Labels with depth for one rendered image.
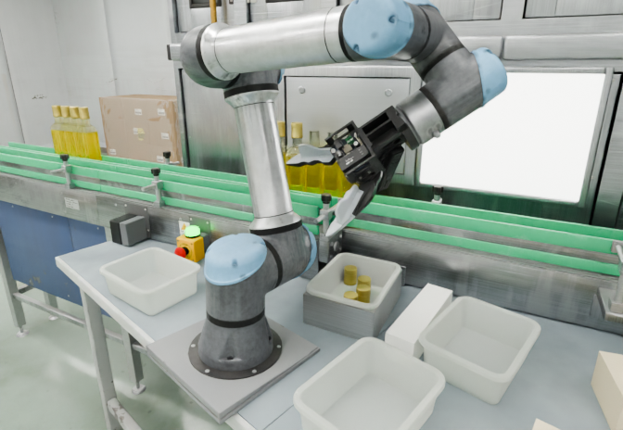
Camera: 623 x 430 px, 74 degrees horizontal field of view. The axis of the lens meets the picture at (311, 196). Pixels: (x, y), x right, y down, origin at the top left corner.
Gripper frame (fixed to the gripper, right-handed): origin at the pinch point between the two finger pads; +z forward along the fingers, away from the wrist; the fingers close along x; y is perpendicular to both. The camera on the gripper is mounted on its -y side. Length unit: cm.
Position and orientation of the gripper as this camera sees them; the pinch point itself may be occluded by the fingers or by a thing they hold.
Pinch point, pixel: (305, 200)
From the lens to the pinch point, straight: 69.2
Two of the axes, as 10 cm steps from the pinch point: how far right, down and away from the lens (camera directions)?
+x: 4.4, 8.0, -4.2
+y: -3.7, -2.6, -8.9
